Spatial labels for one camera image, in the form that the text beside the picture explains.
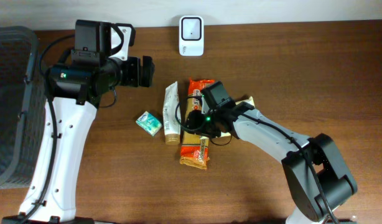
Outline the orange spaghetti packet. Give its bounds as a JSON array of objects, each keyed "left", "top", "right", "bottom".
[{"left": 179, "top": 80, "right": 215, "bottom": 170}]

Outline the yellow white snack bag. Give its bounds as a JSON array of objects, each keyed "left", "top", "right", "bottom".
[{"left": 221, "top": 96, "right": 255, "bottom": 138}]

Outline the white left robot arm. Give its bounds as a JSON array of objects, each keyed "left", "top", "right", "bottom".
[{"left": 2, "top": 56, "right": 155, "bottom": 223}]

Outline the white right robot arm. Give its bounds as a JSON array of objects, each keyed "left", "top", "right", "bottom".
[{"left": 183, "top": 102, "right": 357, "bottom": 223}]

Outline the white barcode scanner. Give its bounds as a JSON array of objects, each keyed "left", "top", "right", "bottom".
[{"left": 179, "top": 16, "right": 204, "bottom": 57}]

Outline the white cream tube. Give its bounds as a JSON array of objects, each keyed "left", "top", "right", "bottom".
[{"left": 162, "top": 82, "right": 180, "bottom": 145}]

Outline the teal tissue packet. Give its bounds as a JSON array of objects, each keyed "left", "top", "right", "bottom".
[{"left": 136, "top": 111, "right": 162, "bottom": 136}]

